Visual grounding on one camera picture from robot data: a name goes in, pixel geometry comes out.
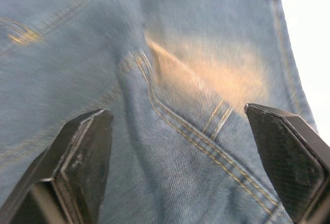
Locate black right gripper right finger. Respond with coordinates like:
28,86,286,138
244,103,330,224

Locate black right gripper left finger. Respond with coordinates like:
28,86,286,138
0,108,114,224

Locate blue denim shorts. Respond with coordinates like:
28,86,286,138
0,0,319,224

